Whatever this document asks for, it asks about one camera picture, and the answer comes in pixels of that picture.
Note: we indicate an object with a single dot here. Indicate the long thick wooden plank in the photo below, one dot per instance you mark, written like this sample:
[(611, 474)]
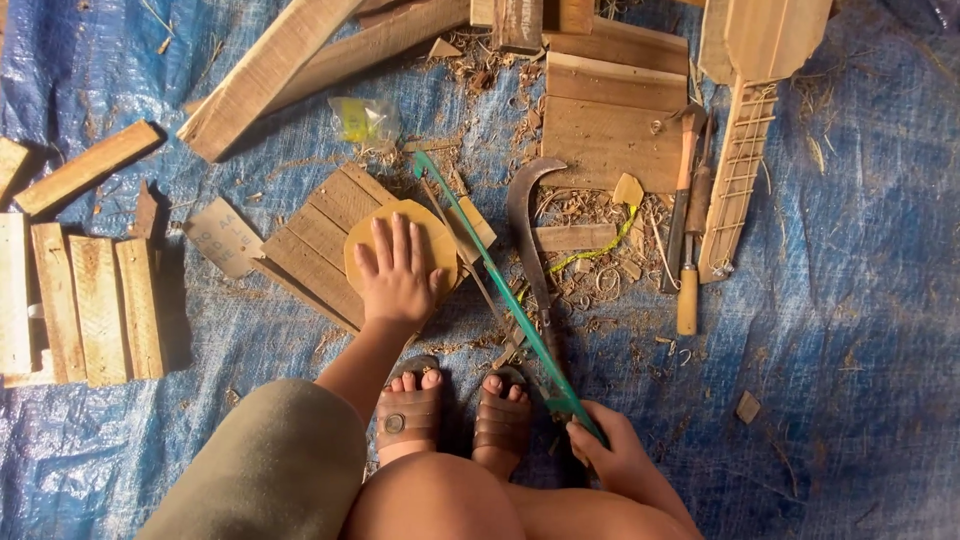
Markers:
[(259, 79)]

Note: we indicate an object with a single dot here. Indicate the pale wooden plank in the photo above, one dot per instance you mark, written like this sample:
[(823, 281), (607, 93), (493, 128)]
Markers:
[(58, 304), (99, 311), (13, 296), (141, 307)]

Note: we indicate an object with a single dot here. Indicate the long thin wooden plank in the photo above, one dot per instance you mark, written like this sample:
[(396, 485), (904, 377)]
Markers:
[(375, 45)]

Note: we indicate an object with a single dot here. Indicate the brown left sandal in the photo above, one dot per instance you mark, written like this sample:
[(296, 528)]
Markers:
[(409, 416)]

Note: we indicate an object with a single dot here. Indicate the small triangular wood offcut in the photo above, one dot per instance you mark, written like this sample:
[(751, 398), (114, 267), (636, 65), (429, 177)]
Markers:
[(444, 50)]

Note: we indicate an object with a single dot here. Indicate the small flat wood block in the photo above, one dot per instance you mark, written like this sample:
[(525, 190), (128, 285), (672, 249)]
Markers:
[(574, 237)]

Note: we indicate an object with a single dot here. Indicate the person's leg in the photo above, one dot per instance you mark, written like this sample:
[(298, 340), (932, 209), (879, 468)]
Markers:
[(585, 517), (431, 499)]

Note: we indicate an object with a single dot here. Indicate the brown right sandal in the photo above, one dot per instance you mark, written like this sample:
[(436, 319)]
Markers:
[(502, 427)]

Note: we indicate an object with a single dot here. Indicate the large square wooden board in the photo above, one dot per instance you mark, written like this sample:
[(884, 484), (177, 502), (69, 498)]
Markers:
[(607, 146)]

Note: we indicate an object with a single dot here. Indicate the light wood strip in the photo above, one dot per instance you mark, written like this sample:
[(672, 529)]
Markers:
[(478, 221)]

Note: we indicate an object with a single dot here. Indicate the slatted wooden panel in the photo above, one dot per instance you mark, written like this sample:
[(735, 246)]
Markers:
[(322, 240)]

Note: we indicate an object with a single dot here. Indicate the pile of wood shavings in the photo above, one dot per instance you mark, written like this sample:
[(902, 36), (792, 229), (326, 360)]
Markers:
[(600, 281)]

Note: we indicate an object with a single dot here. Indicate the person's right leg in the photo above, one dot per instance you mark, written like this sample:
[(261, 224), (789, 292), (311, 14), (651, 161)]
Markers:
[(585, 517)]

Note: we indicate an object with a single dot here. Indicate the small wood chip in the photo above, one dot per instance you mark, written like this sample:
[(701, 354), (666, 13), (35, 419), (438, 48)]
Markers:
[(748, 407)]

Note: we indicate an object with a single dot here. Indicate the clear plastic bag yellow contents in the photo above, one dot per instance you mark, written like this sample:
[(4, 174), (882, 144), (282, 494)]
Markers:
[(364, 120)]

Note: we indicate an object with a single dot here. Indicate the narrow wooden board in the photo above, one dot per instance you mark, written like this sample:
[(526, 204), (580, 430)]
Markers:
[(622, 41)]

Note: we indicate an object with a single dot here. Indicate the round thin wooden disc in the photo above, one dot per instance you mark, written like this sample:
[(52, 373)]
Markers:
[(435, 240)]

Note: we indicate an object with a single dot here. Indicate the person's right hand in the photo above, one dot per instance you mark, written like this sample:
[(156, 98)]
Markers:
[(616, 450)]

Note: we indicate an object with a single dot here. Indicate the wooden plank offcut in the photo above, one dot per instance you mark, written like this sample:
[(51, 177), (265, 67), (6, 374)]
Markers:
[(10, 165)]

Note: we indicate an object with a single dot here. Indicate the khaki shorts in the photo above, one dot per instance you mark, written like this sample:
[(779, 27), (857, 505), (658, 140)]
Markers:
[(270, 465)]

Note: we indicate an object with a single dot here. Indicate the green frame saw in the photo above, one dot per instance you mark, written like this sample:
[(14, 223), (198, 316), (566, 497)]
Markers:
[(510, 296)]

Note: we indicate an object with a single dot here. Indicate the yellow measuring tape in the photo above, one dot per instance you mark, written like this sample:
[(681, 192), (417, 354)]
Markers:
[(600, 249)]

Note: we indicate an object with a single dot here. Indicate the person's right fingers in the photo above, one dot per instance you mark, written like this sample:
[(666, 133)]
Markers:
[(585, 444)]

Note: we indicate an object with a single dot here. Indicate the grey printed cardboard piece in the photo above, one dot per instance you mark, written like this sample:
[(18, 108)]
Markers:
[(223, 236)]

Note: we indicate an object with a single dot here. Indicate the blue tarpaulin sheet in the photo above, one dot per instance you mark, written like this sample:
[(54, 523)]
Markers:
[(840, 315)]

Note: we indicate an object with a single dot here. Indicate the curved metal sickle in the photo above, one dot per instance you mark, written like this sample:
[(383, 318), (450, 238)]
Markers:
[(526, 225)]

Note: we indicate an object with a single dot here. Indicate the person's left hand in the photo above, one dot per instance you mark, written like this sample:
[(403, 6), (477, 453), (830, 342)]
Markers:
[(396, 289)]

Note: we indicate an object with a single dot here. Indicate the small dark wood wedge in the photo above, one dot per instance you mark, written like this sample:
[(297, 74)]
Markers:
[(146, 214)]

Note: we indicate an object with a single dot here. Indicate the person's left leg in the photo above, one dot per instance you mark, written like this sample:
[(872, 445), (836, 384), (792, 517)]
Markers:
[(431, 499)]

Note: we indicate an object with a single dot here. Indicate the brown sandal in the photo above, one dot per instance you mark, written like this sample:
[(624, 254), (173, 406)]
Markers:
[(502, 427), (409, 416)]

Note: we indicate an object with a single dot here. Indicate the dark upright wood block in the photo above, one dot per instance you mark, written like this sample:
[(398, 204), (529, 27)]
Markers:
[(517, 22)]

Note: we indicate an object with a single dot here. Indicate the short loose wooden plank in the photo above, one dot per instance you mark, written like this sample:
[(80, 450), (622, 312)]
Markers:
[(88, 169)]

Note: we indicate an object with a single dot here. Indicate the moulded wooden board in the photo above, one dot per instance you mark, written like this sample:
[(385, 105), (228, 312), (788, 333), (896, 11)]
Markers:
[(615, 82)]

